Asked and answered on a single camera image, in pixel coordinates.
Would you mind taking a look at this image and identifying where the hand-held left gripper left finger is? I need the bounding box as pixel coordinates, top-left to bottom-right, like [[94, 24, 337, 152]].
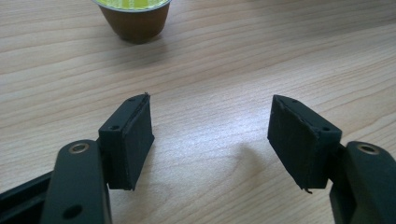
[[98, 91, 156, 191]]

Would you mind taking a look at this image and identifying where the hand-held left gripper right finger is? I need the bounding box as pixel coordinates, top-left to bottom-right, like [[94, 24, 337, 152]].
[[266, 93, 343, 195]]

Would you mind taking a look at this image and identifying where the green lid coffee capsule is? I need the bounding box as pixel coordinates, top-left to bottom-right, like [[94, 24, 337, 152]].
[[91, 0, 173, 44]]

